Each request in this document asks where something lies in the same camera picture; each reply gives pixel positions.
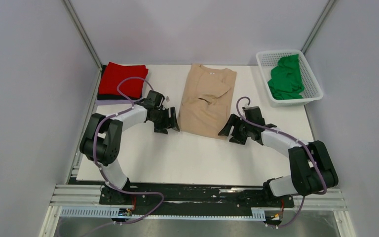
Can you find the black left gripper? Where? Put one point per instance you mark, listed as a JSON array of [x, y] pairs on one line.
[[168, 123]]

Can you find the aluminium frame post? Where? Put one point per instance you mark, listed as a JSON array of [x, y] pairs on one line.
[[82, 32], [318, 25]]

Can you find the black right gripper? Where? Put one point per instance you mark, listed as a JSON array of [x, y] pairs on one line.
[[232, 121]]

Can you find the right aluminium frame post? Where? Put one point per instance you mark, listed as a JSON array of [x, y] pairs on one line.
[[318, 25]]

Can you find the beige t shirt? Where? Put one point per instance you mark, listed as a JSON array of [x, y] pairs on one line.
[[206, 101]]

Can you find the green t shirt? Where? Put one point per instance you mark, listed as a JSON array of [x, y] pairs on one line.
[[286, 81]]

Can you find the left aluminium frame post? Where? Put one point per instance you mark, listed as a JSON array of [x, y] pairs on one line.
[[82, 32]]

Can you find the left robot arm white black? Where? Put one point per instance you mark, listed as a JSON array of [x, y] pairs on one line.
[[101, 140]]

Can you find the white plastic basket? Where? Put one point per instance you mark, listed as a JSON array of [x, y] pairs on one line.
[[267, 60]]

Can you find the white slotted cable duct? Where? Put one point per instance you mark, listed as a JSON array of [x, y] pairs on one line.
[[122, 213]]

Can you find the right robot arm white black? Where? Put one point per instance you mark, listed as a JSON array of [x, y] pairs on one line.
[[311, 168]]

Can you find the folded red t shirt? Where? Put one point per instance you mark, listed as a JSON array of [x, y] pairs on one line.
[[128, 76]]

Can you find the folded black t shirt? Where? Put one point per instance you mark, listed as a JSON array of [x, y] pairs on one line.
[[110, 97]]

